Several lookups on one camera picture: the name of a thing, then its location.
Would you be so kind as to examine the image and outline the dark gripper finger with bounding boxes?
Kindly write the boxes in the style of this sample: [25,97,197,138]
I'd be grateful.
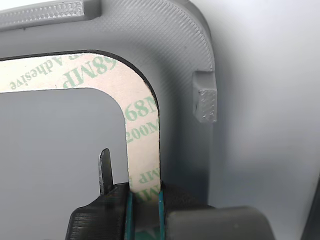
[66,147,136,240]
[157,180,275,240]

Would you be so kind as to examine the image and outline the beige rectangular adhesive frame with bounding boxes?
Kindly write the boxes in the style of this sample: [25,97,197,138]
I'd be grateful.
[0,51,162,240]

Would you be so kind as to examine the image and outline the grey 3D-printed frame holder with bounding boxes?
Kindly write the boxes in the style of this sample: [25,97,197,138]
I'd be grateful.
[0,0,218,240]

